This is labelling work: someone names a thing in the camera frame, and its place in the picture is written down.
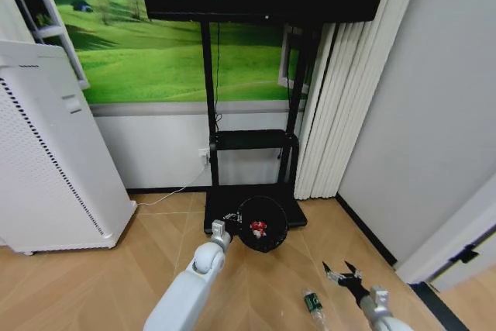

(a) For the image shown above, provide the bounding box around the red and white wrapper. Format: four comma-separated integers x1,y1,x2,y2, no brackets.
249,220,268,239

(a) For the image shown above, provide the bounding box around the white pleated curtain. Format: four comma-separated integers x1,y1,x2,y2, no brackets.
293,0,412,201

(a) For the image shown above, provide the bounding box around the black baseboard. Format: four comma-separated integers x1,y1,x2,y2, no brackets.
334,190,399,267

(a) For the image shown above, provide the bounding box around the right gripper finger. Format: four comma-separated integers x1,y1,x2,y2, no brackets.
343,259,364,279
322,261,343,284

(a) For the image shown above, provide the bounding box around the plastic bottle with green label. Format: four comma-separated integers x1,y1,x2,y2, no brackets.
301,287,329,331

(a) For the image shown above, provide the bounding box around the green landscape wall mural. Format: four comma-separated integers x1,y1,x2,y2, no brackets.
45,0,313,105

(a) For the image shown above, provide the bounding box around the white air purifier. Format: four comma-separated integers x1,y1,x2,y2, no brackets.
0,39,138,257

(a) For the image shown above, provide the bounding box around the white power cable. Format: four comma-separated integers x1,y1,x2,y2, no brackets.
135,158,209,207

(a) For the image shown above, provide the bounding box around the black hanging cable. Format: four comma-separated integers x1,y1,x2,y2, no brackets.
214,22,223,123

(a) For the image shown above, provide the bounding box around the black round trash bin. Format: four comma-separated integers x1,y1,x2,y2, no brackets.
235,195,290,253

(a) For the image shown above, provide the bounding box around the black television stand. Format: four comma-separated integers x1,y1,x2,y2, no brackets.
200,20,309,236

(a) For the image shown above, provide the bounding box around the white door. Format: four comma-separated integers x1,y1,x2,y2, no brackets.
394,174,496,294

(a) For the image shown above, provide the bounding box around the black door hinge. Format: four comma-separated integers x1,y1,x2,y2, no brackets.
460,244,481,265

